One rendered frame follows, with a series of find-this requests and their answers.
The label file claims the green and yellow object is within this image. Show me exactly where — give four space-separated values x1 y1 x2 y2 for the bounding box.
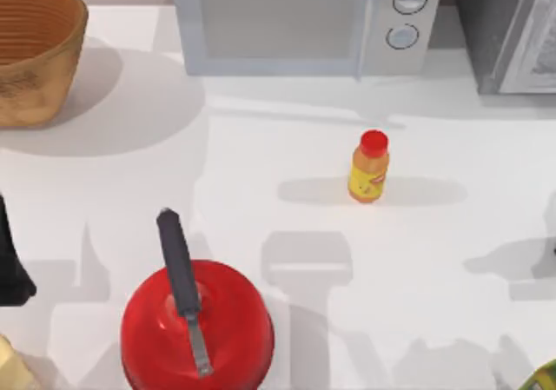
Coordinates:
519 361 556 390

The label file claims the round microwave knob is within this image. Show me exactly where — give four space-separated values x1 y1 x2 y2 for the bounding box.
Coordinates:
392 0 428 16
385 22 420 51

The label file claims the woven wooden basket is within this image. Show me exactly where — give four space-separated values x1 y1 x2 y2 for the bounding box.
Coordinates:
0 0 89 129

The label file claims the orange bottle with red cap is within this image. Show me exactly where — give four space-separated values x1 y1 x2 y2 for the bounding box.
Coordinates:
347 129 391 207

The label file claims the pale yellow object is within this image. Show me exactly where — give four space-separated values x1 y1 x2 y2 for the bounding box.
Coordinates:
0 334 36 390

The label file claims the red pan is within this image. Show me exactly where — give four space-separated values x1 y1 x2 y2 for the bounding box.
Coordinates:
120 259 275 390

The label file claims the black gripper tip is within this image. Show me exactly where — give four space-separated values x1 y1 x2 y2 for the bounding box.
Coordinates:
0 195 37 307

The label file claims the microwave oven door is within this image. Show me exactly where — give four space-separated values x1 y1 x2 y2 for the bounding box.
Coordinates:
169 0 375 78

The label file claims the pale microwave oven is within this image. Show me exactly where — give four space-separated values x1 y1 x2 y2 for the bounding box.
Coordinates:
168 0 448 82

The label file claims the black pan handle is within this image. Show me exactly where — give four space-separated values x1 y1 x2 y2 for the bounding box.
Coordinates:
156 208 215 377

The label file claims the microwave door handle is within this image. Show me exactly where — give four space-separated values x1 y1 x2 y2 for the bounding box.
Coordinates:
355 0 375 83

